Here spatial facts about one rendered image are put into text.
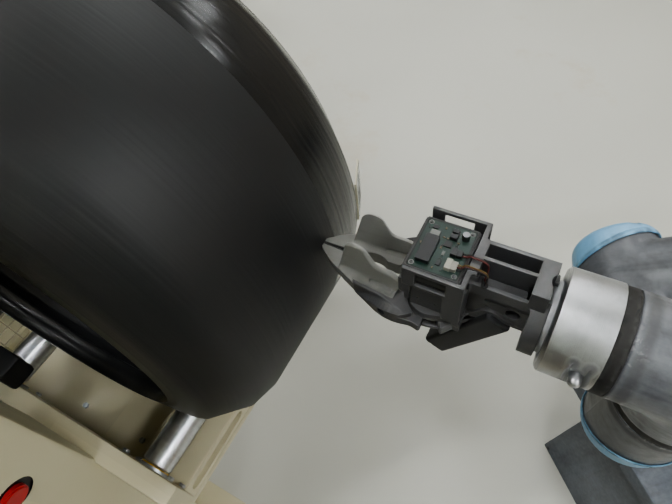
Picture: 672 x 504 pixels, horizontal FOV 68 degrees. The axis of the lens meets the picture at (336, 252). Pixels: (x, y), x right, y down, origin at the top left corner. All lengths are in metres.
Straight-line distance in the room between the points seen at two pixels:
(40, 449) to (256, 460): 1.10
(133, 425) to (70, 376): 0.15
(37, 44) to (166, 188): 0.12
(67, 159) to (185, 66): 0.11
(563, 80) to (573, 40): 0.36
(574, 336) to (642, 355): 0.04
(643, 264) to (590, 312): 0.18
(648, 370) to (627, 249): 0.20
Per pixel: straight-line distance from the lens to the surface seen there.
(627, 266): 0.58
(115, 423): 0.95
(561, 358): 0.42
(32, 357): 0.92
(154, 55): 0.42
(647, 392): 0.43
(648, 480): 1.23
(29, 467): 0.68
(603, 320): 0.41
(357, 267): 0.46
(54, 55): 0.41
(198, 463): 0.83
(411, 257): 0.41
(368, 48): 2.88
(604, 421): 0.54
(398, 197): 2.15
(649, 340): 0.42
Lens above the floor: 1.65
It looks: 57 degrees down
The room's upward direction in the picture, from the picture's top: straight up
